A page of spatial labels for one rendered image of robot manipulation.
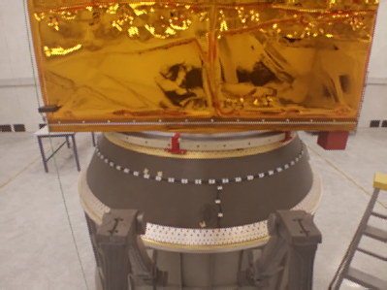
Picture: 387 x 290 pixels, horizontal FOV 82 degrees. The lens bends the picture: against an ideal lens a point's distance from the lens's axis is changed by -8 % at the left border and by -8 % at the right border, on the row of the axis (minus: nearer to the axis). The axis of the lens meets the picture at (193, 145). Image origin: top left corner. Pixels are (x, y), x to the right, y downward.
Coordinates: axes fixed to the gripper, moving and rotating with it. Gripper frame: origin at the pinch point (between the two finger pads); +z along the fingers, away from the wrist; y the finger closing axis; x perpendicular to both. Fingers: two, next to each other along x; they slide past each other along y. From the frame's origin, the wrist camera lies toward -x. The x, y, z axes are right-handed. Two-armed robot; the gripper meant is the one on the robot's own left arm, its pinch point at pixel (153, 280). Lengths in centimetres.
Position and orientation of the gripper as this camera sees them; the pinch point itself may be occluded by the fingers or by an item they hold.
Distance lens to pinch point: 127.1
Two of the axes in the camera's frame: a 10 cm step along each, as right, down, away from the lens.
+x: -0.1, 7.8, -6.3
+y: -10.0, 0.0, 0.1
